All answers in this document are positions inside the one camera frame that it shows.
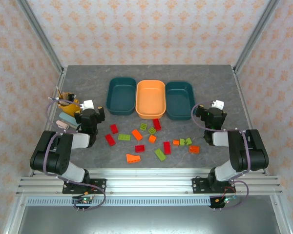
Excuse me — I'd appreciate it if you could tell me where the small circuit board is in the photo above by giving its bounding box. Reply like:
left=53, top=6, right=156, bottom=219
left=214, top=195, right=237, bottom=204
left=72, top=195, right=96, bottom=205

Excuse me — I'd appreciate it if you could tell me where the orange sloped lego brick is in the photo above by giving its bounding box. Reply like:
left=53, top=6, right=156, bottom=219
left=126, top=154, right=142, bottom=164

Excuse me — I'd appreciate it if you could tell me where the aluminium side rail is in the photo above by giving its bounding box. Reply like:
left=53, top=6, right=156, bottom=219
left=232, top=70, right=271, bottom=176
left=28, top=70, right=67, bottom=176

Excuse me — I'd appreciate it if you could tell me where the dark teal plastic container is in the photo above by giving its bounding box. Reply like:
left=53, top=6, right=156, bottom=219
left=165, top=81, right=196, bottom=121
left=105, top=77, right=137, bottom=116

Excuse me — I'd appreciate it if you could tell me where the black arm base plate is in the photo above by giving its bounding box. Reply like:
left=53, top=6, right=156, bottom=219
left=192, top=177, right=237, bottom=195
left=62, top=178, right=107, bottom=195

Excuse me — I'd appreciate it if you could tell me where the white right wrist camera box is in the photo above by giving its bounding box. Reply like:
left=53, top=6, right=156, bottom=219
left=211, top=99, right=225, bottom=110

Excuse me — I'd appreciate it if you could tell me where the yellow pen cup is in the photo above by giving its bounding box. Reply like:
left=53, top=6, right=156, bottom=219
left=58, top=92, right=83, bottom=118

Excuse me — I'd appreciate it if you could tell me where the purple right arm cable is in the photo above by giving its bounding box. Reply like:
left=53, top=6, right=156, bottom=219
left=190, top=102, right=251, bottom=211

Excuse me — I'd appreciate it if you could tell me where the grey metal panel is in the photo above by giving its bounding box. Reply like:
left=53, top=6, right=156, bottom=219
left=17, top=206, right=281, bottom=234

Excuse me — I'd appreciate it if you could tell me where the aluminium mounting rail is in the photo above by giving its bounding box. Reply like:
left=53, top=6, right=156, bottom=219
left=16, top=167, right=283, bottom=195

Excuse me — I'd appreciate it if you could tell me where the aluminium frame post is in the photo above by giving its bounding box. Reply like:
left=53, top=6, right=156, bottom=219
left=233, top=0, right=283, bottom=75
left=16, top=0, right=65, bottom=75

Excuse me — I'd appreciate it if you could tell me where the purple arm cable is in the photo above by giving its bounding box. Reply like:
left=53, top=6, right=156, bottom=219
left=190, top=102, right=251, bottom=211
left=42, top=101, right=107, bottom=213

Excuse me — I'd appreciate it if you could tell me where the grey slotted cable duct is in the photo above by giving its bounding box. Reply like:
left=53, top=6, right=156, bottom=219
left=26, top=197, right=212, bottom=207

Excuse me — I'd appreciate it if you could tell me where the pink eraser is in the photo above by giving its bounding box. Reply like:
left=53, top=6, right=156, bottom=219
left=56, top=120, right=71, bottom=130

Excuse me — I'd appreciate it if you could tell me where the orange plastic container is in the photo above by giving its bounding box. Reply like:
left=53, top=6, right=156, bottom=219
left=135, top=79, right=167, bottom=120

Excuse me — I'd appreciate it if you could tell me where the teal stapler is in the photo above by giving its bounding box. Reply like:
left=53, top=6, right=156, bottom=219
left=59, top=112, right=79, bottom=129

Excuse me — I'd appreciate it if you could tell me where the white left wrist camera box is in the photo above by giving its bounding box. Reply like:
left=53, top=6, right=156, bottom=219
left=80, top=99, right=95, bottom=111

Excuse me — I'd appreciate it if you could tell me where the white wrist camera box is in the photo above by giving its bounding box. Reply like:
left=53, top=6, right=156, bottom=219
left=80, top=99, right=95, bottom=111
left=211, top=99, right=225, bottom=110

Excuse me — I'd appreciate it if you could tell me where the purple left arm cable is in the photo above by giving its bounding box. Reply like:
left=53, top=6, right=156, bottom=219
left=42, top=101, right=107, bottom=213

